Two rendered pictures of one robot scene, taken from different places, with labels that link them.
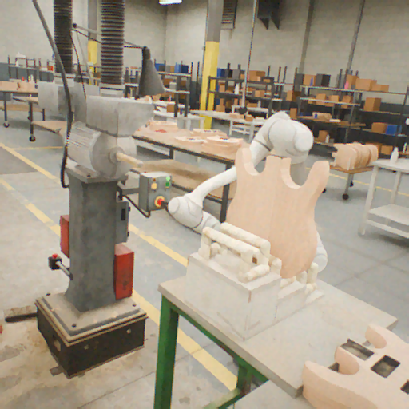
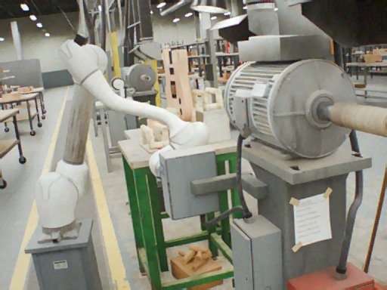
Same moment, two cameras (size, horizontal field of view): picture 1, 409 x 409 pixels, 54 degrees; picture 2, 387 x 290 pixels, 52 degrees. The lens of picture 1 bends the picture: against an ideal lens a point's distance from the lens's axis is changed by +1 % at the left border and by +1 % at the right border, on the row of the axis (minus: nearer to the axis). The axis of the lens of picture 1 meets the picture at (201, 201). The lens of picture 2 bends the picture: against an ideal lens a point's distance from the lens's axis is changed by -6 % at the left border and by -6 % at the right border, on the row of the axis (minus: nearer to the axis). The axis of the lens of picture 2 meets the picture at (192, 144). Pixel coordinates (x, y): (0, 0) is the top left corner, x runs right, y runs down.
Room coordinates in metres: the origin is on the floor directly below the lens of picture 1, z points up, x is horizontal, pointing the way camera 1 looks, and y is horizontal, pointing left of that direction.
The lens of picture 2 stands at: (3.29, 0.87, 1.41)
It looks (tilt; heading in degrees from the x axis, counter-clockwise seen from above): 12 degrees down; 207
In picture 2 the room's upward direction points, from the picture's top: 6 degrees counter-clockwise
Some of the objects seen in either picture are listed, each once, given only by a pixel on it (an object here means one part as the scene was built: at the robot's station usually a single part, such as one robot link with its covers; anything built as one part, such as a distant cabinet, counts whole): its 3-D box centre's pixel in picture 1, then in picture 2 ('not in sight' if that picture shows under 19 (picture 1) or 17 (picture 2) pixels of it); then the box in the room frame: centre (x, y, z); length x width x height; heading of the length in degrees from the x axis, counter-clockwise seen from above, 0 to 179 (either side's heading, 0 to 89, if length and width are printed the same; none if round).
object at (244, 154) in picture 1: (247, 161); (181, 57); (1.35, -0.14, 1.40); 0.07 x 0.04 x 0.09; 45
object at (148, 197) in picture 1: (144, 193); (204, 195); (2.20, 0.33, 0.99); 0.24 x 0.21 x 0.26; 42
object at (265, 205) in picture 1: (270, 214); (177, 86); (1.25, -0.23, 1.25); 0.35 x 0.04 x 0.40; 45
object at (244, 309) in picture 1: (230, 289); (208, 123); (1.15, -0.12, 1.02); 0.27 x 0.15 x 0.17; 46
